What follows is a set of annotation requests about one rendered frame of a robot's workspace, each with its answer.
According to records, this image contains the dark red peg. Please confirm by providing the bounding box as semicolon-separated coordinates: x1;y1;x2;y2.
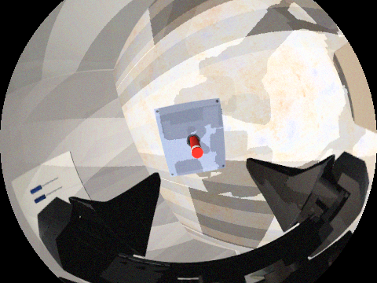
189;136;203;158

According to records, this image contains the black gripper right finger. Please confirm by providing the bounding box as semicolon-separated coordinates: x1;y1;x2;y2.
246;154;335;232

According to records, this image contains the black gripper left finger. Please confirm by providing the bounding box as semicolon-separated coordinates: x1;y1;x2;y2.
68;172;161;257

